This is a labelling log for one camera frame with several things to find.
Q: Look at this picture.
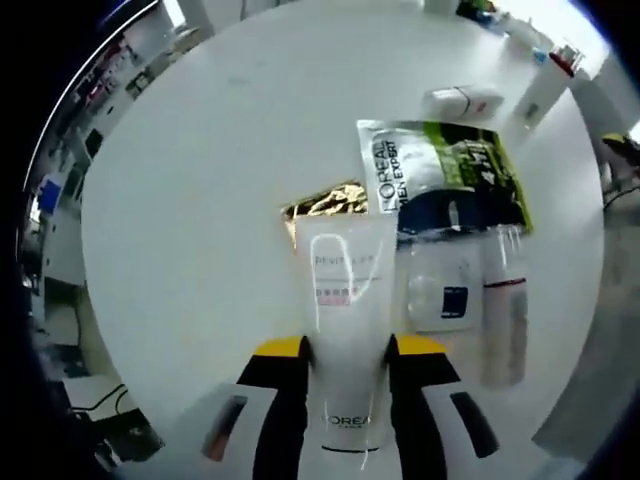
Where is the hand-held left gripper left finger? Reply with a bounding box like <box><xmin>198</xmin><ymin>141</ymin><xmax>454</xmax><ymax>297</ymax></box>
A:
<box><xmin>164</xmin><ymin>335</ymin><xmax>311</xmax><ymax>480</ymax></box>

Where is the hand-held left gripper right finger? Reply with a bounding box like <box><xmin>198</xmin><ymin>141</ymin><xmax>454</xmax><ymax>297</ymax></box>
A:
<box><xmin>384</xmin><ymin>333</ymin><xmax>536</xmax><ymax>480</ymax></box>

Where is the red-collared pump skincare bottle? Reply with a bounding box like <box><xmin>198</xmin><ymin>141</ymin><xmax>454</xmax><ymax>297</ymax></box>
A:
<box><xmin>516</xmin><ymin>42</ymin><xmax>586</xmax><ymax>130</ymax></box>

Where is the clear blue-label skincare sachet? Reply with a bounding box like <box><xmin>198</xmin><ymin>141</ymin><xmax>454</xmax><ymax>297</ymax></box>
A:
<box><xmin>398</xmin><ymin>233</ymin><xmax>485</xmax><ymax>335</ymax></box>

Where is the green black skincare sachet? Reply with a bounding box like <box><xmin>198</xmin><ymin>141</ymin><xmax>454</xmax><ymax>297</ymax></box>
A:
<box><xmin>355</xmin><ymin>118</ymin><xmax>535</xmax><ymax>237</ymax></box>

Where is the gold foil skincare sachet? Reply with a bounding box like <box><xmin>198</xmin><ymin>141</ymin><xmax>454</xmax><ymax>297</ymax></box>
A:
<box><xmin>278</xmin><ymin>183</ymin><xmax>372</xmax><ymax>247</ymax></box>

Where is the blue storage bin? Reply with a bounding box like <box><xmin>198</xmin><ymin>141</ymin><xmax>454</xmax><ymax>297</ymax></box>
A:
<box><xmin>38</xmin><ymin>176</ymin><xmax>65</xmax><ymax>212</ymax></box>

